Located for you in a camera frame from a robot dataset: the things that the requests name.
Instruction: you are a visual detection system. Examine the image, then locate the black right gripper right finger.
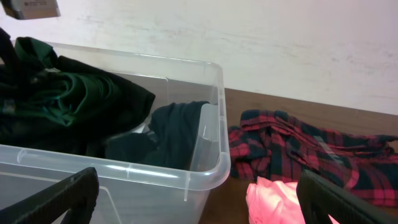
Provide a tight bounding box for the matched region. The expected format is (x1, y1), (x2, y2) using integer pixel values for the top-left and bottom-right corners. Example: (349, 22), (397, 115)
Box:
(296, 170), (397, 224)

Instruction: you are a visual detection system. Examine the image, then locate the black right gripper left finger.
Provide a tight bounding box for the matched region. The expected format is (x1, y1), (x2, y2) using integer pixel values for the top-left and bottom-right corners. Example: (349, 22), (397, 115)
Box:
(1, 167), (99, 224)

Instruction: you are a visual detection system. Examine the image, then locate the large black garment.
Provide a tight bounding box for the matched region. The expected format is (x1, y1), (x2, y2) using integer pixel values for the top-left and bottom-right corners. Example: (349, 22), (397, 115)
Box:
(1, 31), (155, 157)

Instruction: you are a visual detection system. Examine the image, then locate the dark green garment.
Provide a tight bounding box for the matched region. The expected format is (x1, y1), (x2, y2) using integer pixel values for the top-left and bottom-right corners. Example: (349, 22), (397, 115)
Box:
(1, 37), (123, 127)

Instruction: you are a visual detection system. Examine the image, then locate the dark navy garment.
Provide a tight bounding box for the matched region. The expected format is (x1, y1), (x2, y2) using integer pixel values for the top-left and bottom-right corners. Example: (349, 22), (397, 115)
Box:
(104, 101), (207, 169)

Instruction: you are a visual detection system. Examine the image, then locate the pink folded garment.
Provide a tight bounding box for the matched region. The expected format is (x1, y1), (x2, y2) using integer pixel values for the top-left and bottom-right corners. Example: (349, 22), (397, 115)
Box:
(245, 176), (340, 224)

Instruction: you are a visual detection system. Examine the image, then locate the clear plastic storage bin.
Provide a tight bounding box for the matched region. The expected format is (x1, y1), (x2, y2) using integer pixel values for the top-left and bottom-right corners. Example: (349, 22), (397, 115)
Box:
(1, 44), (231, 223)

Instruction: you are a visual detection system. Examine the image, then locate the red plaid flannel shirt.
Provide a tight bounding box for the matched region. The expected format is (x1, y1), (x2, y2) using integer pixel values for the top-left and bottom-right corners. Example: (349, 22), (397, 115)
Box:
(228, 110), (397, 207)

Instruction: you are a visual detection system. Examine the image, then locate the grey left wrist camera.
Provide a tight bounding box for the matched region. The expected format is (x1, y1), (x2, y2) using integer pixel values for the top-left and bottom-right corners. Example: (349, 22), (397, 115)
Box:
(1, 0), (60, 20)

